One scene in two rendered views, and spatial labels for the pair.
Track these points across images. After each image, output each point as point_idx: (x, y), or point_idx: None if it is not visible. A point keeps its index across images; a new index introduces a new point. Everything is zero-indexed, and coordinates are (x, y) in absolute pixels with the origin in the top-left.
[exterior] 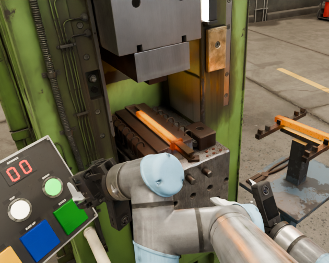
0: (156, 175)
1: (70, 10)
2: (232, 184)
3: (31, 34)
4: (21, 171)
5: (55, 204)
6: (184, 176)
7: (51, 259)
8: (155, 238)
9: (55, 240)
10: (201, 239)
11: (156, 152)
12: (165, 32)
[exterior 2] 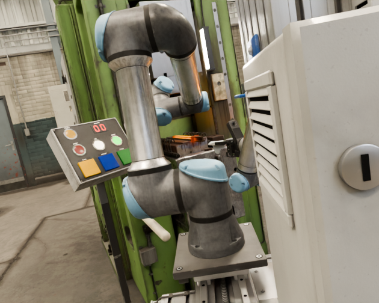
0: (159, 79)
1: None
2: (252, 196)
3: (109, 73)
4: (100, 128)
5: (117, 148)
6: (173, 85)
7: (114, 281)
8: (159, 103)
9: (117, 164)
10: (179, 101)
11: (181, 143)
12: None
